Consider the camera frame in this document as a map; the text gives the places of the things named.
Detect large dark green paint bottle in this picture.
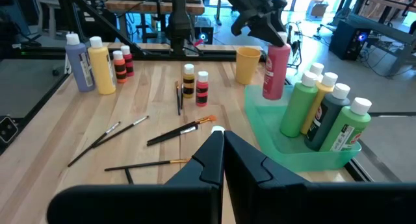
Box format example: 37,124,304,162
304,82,351,152

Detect green translucent plastic bin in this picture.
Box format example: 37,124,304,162
243,84,363,173

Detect black floor fan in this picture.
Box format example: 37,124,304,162
285,21,305,69

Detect black paintbrush orange fan bristles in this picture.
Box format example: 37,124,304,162
146,114,217,144

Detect large lavender paint bottle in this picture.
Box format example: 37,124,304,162
64,32,96,93

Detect large pinkish red paint bottle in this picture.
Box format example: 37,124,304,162
262,31,292,101

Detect cardboard box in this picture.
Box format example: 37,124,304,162
307,1,330,19

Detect orange plastic cup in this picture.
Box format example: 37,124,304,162
235,47,262,86

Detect small yellow paint bottle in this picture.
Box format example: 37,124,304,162
182,63,196,99

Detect large light green paint bottle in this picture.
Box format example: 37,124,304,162
320,97,372,153
279,70,319,138

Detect long wooden table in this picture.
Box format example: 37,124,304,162
353,0,416,16

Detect short black paintbrush silver ferrule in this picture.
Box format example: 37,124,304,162
124,168,135,185

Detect long black paintbrush gold ferrule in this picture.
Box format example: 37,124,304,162
174,80,181,116

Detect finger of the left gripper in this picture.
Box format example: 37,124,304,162
230,9,258,37
248,18,289,48

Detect black socket box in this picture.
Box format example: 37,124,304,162
0,115,19,144

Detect black computer tower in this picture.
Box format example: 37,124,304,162
328,21,372,63

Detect small orange paint bottle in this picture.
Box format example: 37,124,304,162
112,50,128,84

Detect thin black paintbrush gold ferrule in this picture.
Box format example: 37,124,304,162
103,158,191,172

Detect wooden workbench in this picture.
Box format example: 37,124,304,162
104,0,205,16

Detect large yellow paint bottle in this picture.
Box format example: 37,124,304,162
300,71,339,136
87,36,117,96

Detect grey metal bench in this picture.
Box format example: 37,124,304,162
346,14,416,78

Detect small coral red paint bottle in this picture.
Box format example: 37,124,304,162
195,70,209,108

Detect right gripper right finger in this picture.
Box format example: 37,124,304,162
224,130,416,224

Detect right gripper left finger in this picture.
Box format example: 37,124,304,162
47,130,226,224

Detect black box blue ring light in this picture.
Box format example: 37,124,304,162
194,25,215,45

